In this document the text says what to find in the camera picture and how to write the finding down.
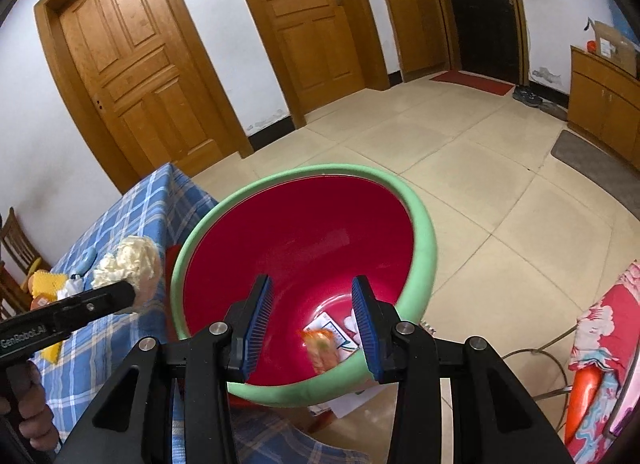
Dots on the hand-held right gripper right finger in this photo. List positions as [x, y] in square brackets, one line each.
[364, 329]

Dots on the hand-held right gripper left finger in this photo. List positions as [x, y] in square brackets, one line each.
[257, 324]

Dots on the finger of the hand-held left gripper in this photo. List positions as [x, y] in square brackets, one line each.
[95, 301]

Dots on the yellow foam net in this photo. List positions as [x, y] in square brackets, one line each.
[47, 284]

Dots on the white tissue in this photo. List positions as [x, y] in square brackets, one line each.
[127, 259]

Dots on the red basin with green rim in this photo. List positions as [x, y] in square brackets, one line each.
[300, 224]

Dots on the person's left hand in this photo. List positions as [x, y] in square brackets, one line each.
[35, 409]

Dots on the white printed card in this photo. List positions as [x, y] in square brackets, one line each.
[334, 325]

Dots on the light blue curved object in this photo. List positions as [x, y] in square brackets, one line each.
[85, 259]

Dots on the orange snack packet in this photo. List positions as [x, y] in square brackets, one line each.
[320, 351]

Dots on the white paper sheet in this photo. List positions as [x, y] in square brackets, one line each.
[350, 401]

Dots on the wooden chair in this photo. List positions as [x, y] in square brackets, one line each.
[17, 244]

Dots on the blue plaid tablecloth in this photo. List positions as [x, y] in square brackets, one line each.
[125, 204]

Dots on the orange plastic object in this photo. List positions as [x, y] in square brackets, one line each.
[582, 394]

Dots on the wide wooden door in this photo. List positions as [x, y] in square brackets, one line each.
[125, 69]

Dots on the red doormat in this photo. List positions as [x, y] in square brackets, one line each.
[472, 81]

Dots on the grey floor mat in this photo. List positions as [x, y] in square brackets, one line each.
[595, 164]

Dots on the pair of dark shoes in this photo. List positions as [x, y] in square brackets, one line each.
[527, 95]

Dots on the wooden cabinet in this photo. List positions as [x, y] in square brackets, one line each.
[605, 104]

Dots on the black entrance door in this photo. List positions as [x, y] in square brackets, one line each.
[480, 9]

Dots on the small orange bag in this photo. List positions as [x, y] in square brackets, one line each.
[591, 46]

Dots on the cardboard box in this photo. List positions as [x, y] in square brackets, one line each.
[612, 46]

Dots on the metal chair frame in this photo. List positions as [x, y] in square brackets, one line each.
[542, 350]

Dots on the wooden wall panel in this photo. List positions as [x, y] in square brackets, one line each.
[417, 34]

